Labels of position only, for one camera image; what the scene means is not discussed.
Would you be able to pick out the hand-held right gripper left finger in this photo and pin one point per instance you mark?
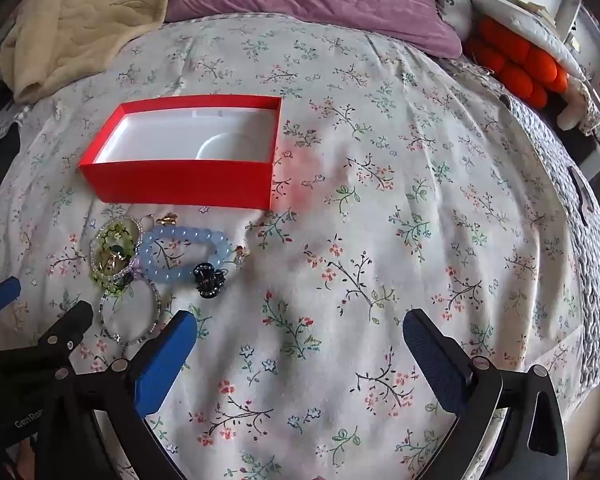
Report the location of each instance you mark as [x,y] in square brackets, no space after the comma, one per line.
[165,365]

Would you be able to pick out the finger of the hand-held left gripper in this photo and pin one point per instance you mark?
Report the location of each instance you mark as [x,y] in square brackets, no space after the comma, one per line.
[0,294]
[72,322]

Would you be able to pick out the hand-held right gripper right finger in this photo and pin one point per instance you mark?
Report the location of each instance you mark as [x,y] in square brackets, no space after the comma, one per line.
[440,365]

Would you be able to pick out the black hair claw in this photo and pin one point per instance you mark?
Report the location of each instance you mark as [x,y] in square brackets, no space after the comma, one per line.
[207,281]

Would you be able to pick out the small gold charm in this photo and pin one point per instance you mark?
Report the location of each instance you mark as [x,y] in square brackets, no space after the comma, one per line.
[240,253]

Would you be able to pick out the gold earring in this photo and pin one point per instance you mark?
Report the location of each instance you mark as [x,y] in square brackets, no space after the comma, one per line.
[167,220]

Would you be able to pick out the red cardboard box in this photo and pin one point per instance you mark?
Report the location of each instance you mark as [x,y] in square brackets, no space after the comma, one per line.
[180,185]

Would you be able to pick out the floral bedsheet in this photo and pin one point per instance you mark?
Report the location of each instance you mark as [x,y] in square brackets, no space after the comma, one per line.
[380,210]

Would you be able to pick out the beige quilted blanket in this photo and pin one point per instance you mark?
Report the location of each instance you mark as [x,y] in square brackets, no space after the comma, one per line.
[80,25]

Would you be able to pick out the orange plush cushion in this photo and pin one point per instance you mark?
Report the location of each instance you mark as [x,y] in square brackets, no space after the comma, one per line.
[510,60]

